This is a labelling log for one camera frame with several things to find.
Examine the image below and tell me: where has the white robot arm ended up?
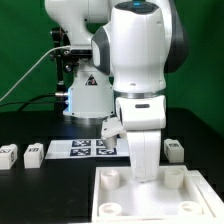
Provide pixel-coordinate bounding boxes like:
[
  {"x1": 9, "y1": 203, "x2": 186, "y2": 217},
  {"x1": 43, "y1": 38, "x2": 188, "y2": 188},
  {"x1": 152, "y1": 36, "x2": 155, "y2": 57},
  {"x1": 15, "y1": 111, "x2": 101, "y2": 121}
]
[{"x1": 44, "y1": 0, "x2": 188, "y2": 182}]

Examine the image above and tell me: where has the white cable left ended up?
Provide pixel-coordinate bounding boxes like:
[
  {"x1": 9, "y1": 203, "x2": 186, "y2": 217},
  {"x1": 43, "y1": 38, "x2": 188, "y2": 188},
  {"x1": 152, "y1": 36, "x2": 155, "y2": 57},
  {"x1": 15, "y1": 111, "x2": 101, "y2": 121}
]
[{"x1": 0, "y1": 45, "x2": 68, "y2": 102}]

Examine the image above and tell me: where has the white square tabletop part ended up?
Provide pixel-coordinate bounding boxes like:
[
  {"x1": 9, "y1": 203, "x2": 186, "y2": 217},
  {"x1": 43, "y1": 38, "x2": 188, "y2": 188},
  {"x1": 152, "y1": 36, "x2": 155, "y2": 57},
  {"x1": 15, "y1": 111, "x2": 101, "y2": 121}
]
[{"x1": 91, "y1": 166, "x2": 224, "y2": 224}]

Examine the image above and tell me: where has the black cable left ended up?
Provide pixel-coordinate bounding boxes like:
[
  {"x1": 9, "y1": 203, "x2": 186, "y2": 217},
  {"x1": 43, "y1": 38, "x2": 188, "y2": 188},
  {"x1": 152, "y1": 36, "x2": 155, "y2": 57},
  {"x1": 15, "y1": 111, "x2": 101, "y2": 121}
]
[{"x1": 0, "y1": 93, "x2": 58, "y2": 112}]

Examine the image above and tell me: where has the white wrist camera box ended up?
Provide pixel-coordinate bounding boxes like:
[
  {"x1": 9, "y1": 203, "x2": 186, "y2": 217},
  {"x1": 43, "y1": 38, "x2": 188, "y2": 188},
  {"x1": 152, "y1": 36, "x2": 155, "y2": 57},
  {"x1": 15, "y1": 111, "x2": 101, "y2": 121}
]
[{"x1": 101, "y1": 117, "x2": 126, "y2": 149}]

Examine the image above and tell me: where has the black camera stand clamp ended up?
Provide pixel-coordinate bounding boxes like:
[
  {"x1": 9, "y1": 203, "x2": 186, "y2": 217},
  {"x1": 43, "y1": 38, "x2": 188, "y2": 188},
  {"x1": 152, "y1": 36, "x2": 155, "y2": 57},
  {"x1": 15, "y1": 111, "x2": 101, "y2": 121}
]
[{"x1": 49, "y1": 27, "x2": 91, "y2": 113}]

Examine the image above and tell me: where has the white marker sheet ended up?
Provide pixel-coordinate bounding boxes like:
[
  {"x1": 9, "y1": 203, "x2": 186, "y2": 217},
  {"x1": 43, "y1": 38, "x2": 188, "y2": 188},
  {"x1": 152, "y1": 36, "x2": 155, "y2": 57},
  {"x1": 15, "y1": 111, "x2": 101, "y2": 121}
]
[{"x1": 46, "y1": 139, "x2": 129, "y2": 159}]

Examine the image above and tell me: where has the white L-shaped obstacle fixture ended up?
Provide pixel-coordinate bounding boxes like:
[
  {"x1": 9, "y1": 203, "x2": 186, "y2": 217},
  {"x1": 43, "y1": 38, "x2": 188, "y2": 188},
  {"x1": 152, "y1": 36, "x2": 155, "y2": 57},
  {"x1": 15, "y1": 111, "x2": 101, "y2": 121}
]
[{"x1": 190, "y1": 170, "x2": 224, "y2": 218}]

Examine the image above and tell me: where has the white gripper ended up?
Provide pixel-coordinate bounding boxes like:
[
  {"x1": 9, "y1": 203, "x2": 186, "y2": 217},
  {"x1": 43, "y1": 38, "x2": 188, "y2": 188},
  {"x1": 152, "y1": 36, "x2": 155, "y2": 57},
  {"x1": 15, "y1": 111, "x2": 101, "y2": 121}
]
[{"x1": 116, "y1": 95, "x2": 166, "y2": 182}]

